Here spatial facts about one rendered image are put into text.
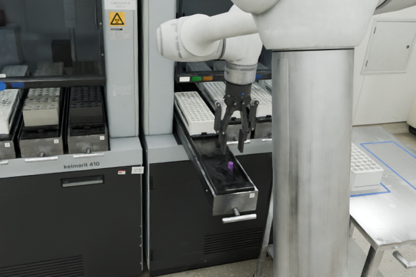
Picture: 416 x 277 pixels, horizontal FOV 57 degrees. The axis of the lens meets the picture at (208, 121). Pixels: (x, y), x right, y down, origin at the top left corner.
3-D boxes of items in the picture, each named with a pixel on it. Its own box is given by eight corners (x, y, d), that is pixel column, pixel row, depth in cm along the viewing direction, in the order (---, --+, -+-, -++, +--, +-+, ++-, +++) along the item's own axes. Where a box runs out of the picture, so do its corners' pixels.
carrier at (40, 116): (59, 122, 140) (57, 106, 137) (59, 124, 138) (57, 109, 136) (25, 123, 136) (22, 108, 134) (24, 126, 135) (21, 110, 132)
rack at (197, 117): (173, 106, 164) (173, 92, 161) (195, 104, 167) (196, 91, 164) (190, 138, 139) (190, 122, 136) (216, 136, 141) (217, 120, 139)
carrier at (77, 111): (103, 119, 144) (102, 104, 142) (103, 121, 142) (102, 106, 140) (70, 121, 141) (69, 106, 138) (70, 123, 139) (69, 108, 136)
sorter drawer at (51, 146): (39, 88, 190) (38, 70, 187) (69, 86, 194) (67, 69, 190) (19, 165, 128) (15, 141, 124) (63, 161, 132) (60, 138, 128)
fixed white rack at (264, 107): (231, 93, 182) (233, 80, 179) (251, 92, 185) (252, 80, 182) (256, 120, 157) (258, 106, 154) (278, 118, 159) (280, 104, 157)
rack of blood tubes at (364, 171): (303, 142, 138) (306, 127, 135) (328, 140, 140) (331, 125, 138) (350, 191, 112) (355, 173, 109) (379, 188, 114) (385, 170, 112)
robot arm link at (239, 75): (220, 56, 110) (219, 76, 113) (231, 66, 102) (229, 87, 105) (250, 56, 113) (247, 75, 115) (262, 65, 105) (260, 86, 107)
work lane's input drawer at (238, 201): (166, 117, 170) (167, 98, 166) (197, 115, 173) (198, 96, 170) (216, 226, 107) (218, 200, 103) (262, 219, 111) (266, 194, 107)
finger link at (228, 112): (238, 102, 111) (234, 101, 110) (225, 136, 115) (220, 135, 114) (233, 97, 114) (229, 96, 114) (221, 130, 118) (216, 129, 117)
